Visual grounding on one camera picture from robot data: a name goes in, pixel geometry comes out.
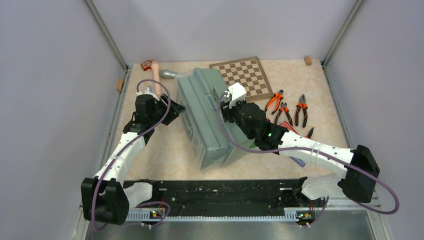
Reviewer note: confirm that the red tool card pack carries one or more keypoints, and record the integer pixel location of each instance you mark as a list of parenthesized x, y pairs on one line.
[(287, 127)]

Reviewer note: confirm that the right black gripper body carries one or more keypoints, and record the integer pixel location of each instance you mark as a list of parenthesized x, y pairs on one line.
[(232, 112)]

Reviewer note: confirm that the aluminium frame post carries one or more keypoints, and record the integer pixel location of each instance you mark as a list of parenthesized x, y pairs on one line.
[(104, 31), (358, 5)]

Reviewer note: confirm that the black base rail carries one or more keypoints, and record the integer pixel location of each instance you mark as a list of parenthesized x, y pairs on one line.
[(259, 199)]

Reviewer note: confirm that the small red printed box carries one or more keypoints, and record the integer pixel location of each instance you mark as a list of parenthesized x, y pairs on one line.
[(146, 65)]

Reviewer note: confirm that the wooden chessboard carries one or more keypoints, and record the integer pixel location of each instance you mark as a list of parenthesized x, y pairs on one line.
[(250, 73)]

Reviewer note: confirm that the wooden handle hammer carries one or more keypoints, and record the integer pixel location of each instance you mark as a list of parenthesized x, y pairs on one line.
[(158, 73)]

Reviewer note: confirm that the blue handled screwdriver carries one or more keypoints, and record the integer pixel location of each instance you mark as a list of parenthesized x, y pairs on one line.
[(298, 161)]

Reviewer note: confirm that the aluminium frame post right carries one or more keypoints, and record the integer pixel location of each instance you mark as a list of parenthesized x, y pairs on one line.
[(358, 5)]

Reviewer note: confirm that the wooden block at left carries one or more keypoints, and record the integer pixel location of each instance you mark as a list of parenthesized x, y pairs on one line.
[(120, 85)]

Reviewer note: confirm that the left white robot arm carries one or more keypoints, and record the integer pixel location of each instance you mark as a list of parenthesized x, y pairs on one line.
[(104, 197)]

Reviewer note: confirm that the green plastic tool box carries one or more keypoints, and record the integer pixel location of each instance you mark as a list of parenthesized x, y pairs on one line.
[(198, 91)]

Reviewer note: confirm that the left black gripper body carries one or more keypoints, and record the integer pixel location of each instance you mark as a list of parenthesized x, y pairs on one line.
[(159, 112)]

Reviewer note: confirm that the orange diagonal cutters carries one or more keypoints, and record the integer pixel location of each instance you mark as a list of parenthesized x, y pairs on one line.
[(277, 99)]

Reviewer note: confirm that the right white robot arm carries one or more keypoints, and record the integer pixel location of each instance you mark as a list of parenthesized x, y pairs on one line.
[(235, 129)]

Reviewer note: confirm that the aluminium frame post left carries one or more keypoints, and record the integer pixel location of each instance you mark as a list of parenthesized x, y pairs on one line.
[(104, 31)]

